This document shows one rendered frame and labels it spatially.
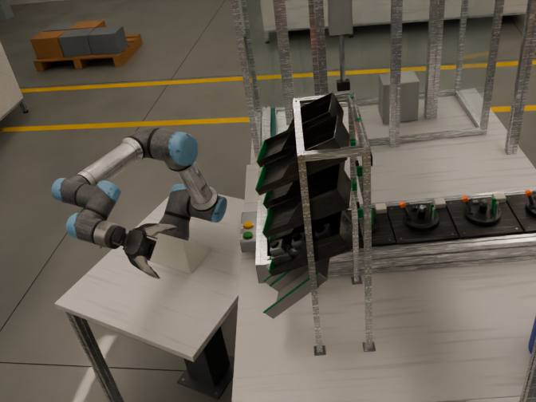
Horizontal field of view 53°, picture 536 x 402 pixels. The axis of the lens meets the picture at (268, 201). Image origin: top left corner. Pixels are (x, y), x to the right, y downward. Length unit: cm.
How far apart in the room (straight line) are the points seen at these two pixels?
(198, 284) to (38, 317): 169
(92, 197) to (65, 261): 239
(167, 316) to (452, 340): 105
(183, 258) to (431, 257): 99
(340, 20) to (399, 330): 159
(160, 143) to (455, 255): 120
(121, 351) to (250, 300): 133
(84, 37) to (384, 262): 589
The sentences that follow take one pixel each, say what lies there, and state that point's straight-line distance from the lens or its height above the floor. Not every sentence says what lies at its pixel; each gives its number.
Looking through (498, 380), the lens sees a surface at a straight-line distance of 194.
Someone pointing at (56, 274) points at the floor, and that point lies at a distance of 402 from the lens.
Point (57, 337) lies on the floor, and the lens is 357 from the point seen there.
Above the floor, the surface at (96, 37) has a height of 37.
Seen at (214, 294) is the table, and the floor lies 86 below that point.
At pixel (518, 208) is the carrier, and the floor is 97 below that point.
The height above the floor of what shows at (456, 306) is 86.
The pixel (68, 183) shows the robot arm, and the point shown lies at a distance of 181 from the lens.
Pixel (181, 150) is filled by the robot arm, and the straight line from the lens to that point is 194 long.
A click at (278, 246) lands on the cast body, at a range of 173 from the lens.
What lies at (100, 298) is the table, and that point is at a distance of 236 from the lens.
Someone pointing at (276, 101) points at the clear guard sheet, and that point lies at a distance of 340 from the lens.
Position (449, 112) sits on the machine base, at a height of 86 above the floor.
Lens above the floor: 239
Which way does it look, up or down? 35 degrees down
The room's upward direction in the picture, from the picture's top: 8 degrees counter-clockwise
